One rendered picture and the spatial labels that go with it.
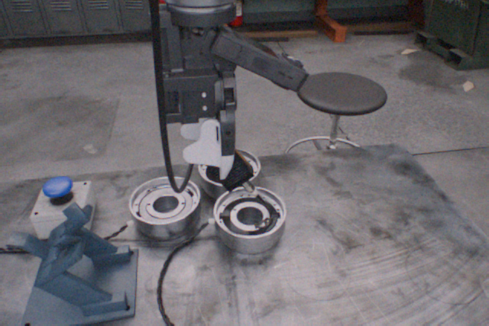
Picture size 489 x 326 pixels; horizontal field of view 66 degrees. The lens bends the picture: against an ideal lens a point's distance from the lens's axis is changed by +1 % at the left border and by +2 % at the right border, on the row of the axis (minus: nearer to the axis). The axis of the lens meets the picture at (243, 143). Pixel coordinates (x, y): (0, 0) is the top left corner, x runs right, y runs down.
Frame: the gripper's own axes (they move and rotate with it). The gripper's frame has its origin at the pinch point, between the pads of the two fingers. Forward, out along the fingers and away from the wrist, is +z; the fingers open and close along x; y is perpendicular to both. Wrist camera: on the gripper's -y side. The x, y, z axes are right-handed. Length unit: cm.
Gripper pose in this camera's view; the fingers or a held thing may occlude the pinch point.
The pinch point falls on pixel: (225, 162)
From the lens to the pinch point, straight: 48.8
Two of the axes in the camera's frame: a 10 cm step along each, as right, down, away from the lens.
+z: -0.1, 8.3, 5.6
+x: 1.9, 5.5, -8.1
